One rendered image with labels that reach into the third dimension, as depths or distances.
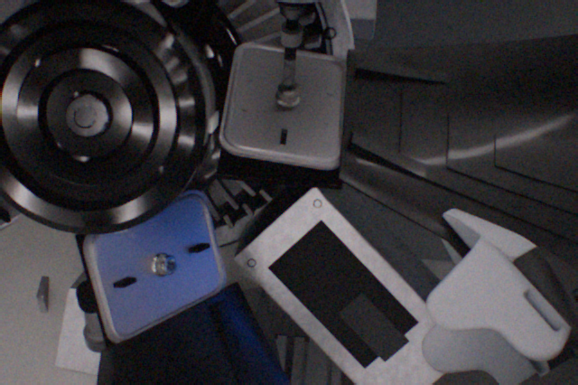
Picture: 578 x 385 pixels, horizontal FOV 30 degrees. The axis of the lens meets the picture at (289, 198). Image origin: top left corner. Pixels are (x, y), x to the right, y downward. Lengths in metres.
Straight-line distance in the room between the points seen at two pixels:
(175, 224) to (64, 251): 0.25
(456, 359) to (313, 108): 0.15
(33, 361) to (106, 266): 0.31
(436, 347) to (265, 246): 0.19
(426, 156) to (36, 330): 0.41
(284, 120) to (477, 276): 0.13
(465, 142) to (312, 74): 0.09
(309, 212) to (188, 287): 0.11
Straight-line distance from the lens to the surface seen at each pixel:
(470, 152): 0.57
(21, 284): 0.86
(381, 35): 1.51
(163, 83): 0.53
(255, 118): 0.56
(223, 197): 0.70
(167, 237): 0.61
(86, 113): 0.53
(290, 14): 0.52
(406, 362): 0.71
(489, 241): 0.51
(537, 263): 0.50
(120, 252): 0.59
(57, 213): 0.54
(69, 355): 0.77
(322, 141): 0.56
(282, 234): 0.68
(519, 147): 0.58
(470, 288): 0.50
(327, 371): 1.76
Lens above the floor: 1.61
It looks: 52 degrees down
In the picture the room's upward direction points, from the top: 4 degrees clockwise
